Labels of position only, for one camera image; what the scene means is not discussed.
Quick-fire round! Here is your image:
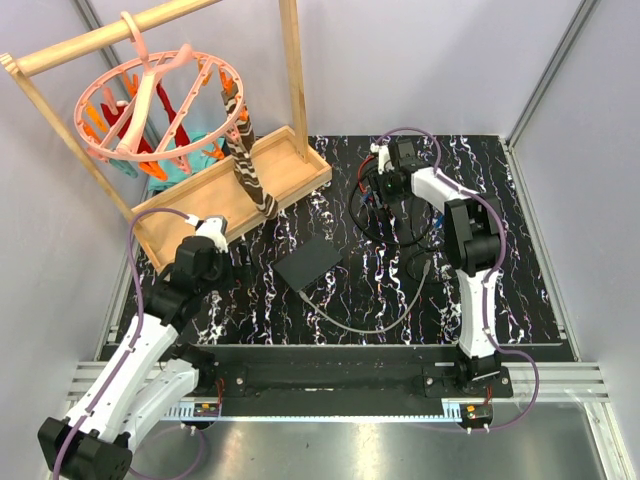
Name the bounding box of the pink round clip hanger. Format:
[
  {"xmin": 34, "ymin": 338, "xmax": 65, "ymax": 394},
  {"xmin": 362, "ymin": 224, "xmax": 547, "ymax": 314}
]
[{"xmin": 73, "ymin": 12, "xmax": 249, "ymax": 180}]

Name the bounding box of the red ethernet cable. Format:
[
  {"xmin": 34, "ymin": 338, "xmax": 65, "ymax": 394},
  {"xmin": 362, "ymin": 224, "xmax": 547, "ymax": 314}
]
[{"xmin": 357, "ymin": 152, "xmax": 384, "ymax": 201}]

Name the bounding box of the brown striped sock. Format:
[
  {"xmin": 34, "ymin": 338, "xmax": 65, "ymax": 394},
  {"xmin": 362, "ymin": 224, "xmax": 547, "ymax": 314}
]
[{"xmin": 229, "ymin": 105, "xmax": 278, "ymax": 219}]

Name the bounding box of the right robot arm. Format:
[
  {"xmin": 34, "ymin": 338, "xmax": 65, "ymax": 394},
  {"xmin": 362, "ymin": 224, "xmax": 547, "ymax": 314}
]
[{"xmin": 366, "ymin": 140, "xmax": 506, "ymax": 397}]

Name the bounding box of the red sock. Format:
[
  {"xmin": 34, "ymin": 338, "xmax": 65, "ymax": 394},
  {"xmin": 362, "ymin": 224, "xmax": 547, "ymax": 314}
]
[{"xmin": 93, "ymin": 81, "xmax": 191, "ymax": 164}]

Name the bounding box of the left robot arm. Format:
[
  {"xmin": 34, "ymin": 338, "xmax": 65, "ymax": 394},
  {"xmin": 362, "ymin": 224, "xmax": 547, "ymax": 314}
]
[{"xmin": 37, "ymin": 235, "xmax": 236, "ymax": 479}]

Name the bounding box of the black marble pattern mat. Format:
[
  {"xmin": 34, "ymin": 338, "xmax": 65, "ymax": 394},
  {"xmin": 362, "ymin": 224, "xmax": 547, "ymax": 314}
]
[{"xmin": 181, "ymin": 135, "xmax": 574, "ymax": 362}]

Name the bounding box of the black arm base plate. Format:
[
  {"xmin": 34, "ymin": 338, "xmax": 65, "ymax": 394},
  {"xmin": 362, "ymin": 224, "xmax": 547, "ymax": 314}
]
[{"xmin": 171, "ymin": 363, "xmax": 513, "ymax": 423}]

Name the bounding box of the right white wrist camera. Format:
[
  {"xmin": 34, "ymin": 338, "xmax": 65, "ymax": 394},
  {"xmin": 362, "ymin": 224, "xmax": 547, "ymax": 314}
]
[{"xmin": 370, "ymin": 144, "xmax": 394, "ymax": 175}]

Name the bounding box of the black ethernet cable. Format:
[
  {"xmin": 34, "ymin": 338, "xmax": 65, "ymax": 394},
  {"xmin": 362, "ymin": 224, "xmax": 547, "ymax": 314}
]
[{"xmin": 348, "ymin": 169, "xmax": 451, "ymax": 247}]

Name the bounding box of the grey ethernet cable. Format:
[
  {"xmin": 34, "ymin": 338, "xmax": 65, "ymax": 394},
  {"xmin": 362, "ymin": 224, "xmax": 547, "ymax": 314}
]
[{"xmin": 298, "ymin": 258, "xmax": 432, "ymax": 335}]

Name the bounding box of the wooden drying rack stand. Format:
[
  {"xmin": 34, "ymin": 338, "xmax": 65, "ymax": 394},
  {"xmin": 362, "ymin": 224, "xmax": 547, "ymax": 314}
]
[{"xmin": 0, "ymin": 0, "xmax": 333, "ymax": 274}]

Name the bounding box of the teal cloth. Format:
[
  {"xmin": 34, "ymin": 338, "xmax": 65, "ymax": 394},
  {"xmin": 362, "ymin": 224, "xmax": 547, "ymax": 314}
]
[{"xmin": 107, "ymin": 130, "xmax": 224, "ymax": 194}]

